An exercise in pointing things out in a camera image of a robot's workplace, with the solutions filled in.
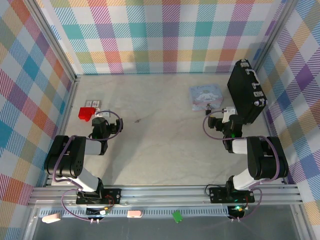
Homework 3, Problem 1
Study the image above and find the light blue cartoon pouch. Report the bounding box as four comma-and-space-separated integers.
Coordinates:
189, 83, 225, 112

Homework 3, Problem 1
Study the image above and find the red plastic block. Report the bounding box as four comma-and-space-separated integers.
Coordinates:
78, 106, 97, 123

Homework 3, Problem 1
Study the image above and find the small playing card box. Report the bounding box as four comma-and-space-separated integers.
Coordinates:
85, 99, 102, 109

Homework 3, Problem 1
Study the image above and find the small black connector board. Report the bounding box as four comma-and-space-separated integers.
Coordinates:
228, 205, 248, 217
86, 206, 111, 216

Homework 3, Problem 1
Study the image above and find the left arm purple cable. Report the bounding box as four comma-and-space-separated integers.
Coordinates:
51, 109, 124, 222

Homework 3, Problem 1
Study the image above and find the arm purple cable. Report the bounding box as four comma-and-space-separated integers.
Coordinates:
202, 109, 282, 222
51, 109, 124, 222

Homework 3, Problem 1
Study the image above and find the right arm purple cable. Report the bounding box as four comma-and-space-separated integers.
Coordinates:
202, 109, 282, 222

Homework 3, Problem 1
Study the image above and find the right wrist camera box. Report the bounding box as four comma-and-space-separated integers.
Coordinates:
223, 106, 236, 123

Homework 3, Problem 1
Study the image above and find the black briefcase with metal handle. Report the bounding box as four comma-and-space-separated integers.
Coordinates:
226, 59, 269, 126

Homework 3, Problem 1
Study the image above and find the aluminium side rail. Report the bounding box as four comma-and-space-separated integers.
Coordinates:
43, 76, 81, 188
262, 109, 305, 187

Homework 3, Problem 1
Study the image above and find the aluminium front rail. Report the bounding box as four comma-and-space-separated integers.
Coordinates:
27, 184, 305, 208

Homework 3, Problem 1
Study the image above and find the aluminium frame post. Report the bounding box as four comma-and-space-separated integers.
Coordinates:
252, 0, 301, 75
23, 0, 81, 83

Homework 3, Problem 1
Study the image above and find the grey slotted cable duct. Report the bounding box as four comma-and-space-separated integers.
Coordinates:
37, 208, 232, 219

